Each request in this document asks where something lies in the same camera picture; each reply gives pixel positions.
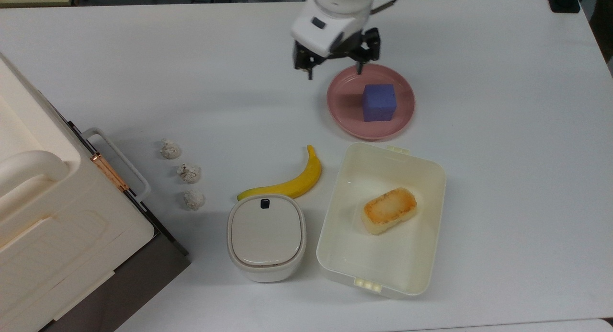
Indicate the white lidded trash bin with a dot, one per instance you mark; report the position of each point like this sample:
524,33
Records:
266,237

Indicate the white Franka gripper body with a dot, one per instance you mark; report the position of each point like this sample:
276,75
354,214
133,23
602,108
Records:
320,25

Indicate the crumpled white paper ball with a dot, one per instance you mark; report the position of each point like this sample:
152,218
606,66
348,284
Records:
194,200
189,173
170,150

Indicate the toasted bread piece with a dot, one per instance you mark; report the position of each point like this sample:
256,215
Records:
388,210

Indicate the cream rectangular plastic container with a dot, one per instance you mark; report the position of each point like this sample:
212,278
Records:
383,255

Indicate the pink round plate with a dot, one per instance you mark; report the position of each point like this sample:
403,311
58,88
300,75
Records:
370,102

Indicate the cream toaster oven appliance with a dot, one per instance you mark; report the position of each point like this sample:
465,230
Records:
62,226

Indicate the yellow banana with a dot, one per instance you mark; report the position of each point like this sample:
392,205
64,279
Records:
297,180

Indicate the blue foam cube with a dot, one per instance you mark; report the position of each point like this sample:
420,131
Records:
379,102

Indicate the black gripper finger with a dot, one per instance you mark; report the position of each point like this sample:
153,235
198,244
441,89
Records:
365,45
304,60

